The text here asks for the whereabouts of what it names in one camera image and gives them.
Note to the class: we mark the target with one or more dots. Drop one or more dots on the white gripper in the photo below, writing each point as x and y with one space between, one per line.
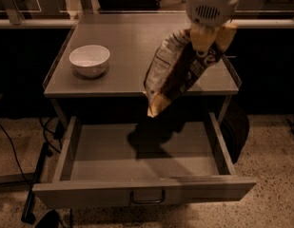
213 9

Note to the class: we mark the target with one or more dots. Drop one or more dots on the brown chip bag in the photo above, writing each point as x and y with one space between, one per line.
174 69

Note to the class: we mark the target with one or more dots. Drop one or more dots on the open grey drawer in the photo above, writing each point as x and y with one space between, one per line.
100 164

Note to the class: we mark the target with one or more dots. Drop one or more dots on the white ceramic bowl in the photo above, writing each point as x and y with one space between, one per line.
90 61

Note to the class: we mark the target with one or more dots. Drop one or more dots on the black drawer handle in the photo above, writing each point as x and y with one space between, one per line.
147 197

